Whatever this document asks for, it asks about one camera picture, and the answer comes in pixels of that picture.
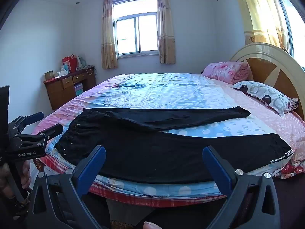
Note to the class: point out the red floral quilt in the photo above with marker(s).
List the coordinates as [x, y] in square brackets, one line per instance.
[293, 169]

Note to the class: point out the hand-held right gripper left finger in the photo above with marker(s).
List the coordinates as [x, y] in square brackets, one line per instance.
[93, 164]

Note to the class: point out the large side window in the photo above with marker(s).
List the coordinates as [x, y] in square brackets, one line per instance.
[289, 21]

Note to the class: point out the beige floral curtain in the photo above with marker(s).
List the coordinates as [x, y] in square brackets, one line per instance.
[108, 33]
[165, 26]

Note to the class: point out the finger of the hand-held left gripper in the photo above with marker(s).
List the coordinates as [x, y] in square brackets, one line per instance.
[31, 119]
[47, 132]

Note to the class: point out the cream wooden bed headboard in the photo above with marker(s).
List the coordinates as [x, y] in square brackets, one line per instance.
[271, 64]

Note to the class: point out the sliding glass window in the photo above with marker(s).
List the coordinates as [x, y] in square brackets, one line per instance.
[135, 32]

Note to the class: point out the white tissue box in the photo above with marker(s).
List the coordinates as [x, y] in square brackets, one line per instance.
[62, 72]

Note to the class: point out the brown cardboard box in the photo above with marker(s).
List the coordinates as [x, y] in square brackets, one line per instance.
[48, 75]

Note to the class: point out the red gift bag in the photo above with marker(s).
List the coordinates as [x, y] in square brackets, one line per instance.
[70, 62]

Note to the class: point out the person's left hand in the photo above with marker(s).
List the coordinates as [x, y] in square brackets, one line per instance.
[25, 174]

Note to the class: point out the brown wooden desk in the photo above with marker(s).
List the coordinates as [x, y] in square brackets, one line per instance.
[66, 85]

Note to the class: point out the yellow patterned curtain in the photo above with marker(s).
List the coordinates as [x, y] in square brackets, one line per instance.
[264, 16]

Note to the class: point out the pastel storage box stack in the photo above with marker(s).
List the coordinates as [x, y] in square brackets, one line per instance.
[78, 89]

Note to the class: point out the black pants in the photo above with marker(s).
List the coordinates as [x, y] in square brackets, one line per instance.
[152, 152]

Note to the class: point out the white brown patterned pillow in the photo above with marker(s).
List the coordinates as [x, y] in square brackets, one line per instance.
[266, 96]

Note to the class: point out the person's right hand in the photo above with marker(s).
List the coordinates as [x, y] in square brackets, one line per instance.
[152, 225]

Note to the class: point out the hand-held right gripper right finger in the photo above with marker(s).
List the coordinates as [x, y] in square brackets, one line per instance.
[215, 169]

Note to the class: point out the blue pink dotted bed sheet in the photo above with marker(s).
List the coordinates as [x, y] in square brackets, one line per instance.
[171, 90]

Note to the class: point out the pink floral folded quilt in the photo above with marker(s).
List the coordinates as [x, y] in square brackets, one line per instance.
[226, 71]

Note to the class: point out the person's grey trouser leg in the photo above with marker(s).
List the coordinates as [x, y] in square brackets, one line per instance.
[126, 216]

